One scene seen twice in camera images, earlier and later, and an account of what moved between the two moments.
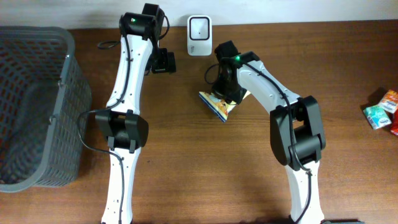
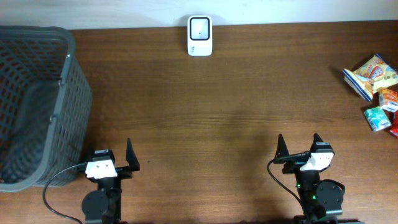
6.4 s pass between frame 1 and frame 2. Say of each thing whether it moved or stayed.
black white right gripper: moved
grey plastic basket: stayed
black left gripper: moved
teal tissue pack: stayed
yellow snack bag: moved
